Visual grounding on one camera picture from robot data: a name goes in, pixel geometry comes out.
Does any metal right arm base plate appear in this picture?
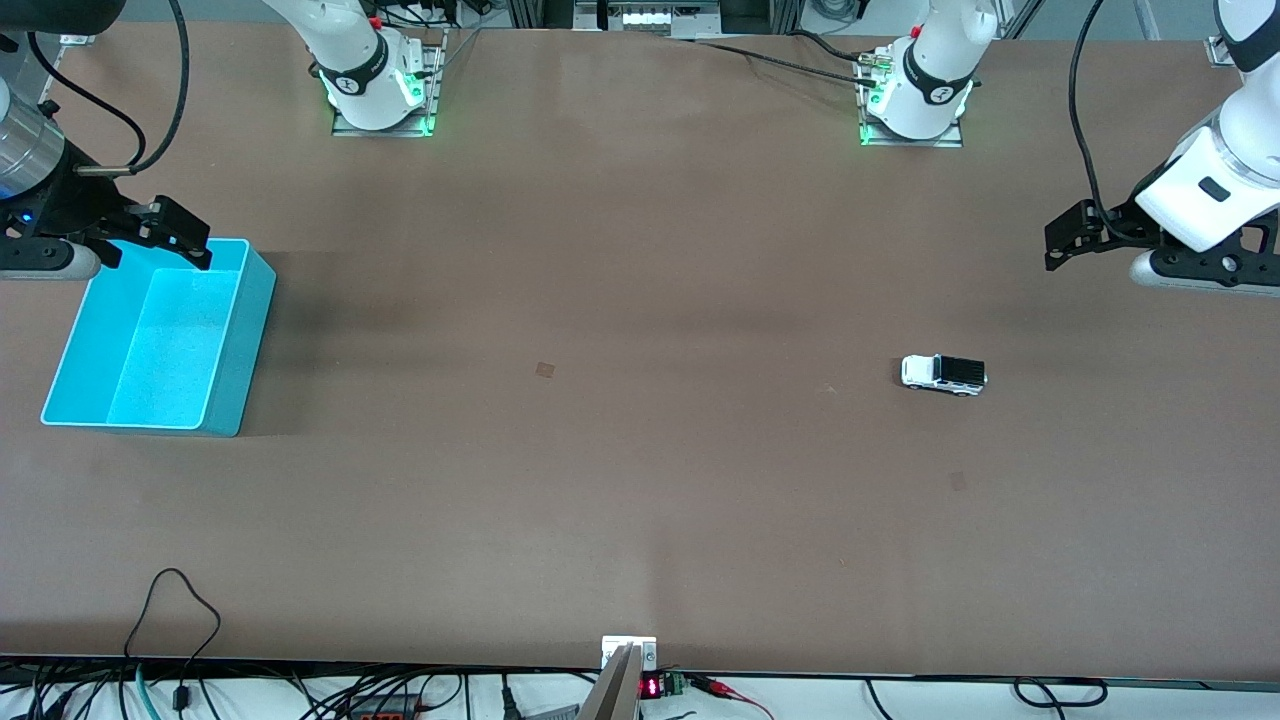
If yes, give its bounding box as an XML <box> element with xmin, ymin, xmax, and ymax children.
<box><xmin>332</xmin><ymin>28</ymin><xmax>447</xmax><ymax>138</ymax></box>

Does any grey aluminium camera pole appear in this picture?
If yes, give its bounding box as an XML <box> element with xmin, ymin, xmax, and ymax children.
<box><xmin>578</xmin><ymin>643</ymin><xmax>642</xmax><ymax>720</ymax></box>

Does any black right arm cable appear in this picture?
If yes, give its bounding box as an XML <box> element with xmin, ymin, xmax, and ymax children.
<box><xmin>28</xmin><ymin>0</ymin><xmax>191</xmax><ymax>177</ymax></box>

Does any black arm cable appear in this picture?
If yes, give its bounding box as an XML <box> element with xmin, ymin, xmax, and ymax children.
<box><xmin>28</xmin><ymin>0</ymin><xmax>191</xmax><ymax>177</ymax></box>
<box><xmin>1068</xmin><ymin>0</ymin><xmax>1151</xmax><ymax>243</ymax></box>

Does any long thin black cable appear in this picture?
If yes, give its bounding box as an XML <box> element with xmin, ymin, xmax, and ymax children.
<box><xmin>660</xmin><ymin>36</ymin><xmax>881</xmax><ymax>89</ymax></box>

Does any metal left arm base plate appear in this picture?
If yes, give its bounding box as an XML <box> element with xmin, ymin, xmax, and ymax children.
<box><xmin>858</xmin><ymin>52</ymin><xmax>964</xmax><ymax>149</ymax></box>

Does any thick black base cable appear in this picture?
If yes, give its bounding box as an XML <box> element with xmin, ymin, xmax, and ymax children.
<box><xmin>790</xmin><ymin>30</ymin><xmax>891</xmax><ymax>67</ymax></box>

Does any white jeep toy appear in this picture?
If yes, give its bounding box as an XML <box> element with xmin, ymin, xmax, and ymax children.
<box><xmin>901</xmin><ymin>354</ymin><xmax>989</xmax><ymax>398</ymax></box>

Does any device with white lights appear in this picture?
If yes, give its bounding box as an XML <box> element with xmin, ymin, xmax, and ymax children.
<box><xmin>598</xmin><ymin>0</ymin><xmax>721</xmax><ymax>33</ymax></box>

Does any thin black looped cable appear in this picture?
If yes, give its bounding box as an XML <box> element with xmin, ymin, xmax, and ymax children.
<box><xmin>124</xmin><ymin>568</ymin><xmax>223</xmax><ymax>713</ymax></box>

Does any black coiled cable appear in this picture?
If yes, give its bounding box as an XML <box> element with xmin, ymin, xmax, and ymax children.
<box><xmin>1012</xmin><ymin>677</ymin><xmax>1109</xmax><ymax>708</ymax></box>

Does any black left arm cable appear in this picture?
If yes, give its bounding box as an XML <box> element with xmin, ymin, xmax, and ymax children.
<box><xmin>1068</xmin><ymin>0</ymin><xmax>1151</xmax><ymax>243</ymax></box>

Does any red clip lead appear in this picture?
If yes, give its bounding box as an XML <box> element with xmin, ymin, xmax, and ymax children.
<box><xmin>690</xmin><ymin>675</ymin><xmax>776</xmax><ymax>720</ymax></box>

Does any white mounting plate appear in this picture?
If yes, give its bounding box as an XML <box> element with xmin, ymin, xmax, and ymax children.
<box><xmin>601</xmin><ymin>635</ymin><xmax>658</xmax><ymax>671</ymax></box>

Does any cyan plastic bin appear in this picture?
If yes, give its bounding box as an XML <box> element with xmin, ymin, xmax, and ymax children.
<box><xmin>40</xmin><ymin>237</ymin><xmax>278</xmax><ymax>438</ymax></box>

